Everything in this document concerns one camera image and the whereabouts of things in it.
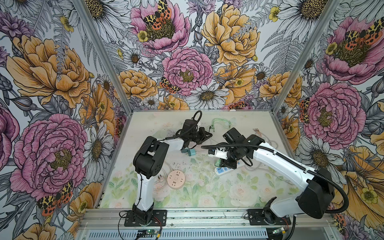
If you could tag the green charger adapter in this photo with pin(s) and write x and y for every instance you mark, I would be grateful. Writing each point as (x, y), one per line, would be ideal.
(218, 163)

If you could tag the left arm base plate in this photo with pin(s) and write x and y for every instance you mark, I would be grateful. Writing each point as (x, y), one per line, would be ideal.
(155, 218)

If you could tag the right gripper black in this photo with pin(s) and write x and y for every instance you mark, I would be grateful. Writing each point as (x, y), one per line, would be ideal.
(227, 163)

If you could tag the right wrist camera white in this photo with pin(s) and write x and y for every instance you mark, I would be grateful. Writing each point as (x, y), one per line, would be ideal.
(218, 153)

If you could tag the white blue power strip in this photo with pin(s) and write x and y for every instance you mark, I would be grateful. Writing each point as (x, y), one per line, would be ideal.
(224, 170)

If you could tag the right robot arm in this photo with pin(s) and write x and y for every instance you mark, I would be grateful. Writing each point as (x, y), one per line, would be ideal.
(318, 194)

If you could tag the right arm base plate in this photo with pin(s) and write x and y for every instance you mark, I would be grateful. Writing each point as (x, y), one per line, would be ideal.
(259, 217)

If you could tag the round pink socket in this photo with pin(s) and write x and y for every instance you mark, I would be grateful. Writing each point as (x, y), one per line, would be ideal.
(176, 179)

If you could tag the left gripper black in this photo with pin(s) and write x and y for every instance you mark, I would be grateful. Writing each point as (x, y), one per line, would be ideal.
(204, 136)

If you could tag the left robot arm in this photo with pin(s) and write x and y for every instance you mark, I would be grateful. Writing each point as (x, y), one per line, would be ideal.
(149, 160)

